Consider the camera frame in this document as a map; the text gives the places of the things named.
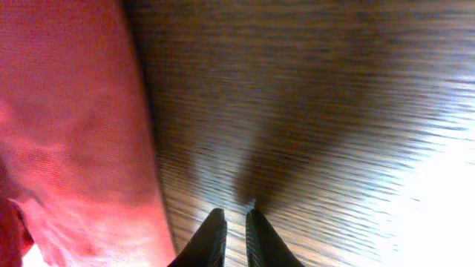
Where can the red polo shirt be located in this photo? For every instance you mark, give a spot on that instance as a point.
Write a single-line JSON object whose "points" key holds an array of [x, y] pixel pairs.
{"points": [[78, 170]]}

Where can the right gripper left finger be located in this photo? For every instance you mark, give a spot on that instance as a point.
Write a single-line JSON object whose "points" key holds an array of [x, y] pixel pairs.
{"points": [[207, 246]]}

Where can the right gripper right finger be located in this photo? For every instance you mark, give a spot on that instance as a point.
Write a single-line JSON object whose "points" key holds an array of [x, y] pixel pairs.
{"points": [[264, 247]]}

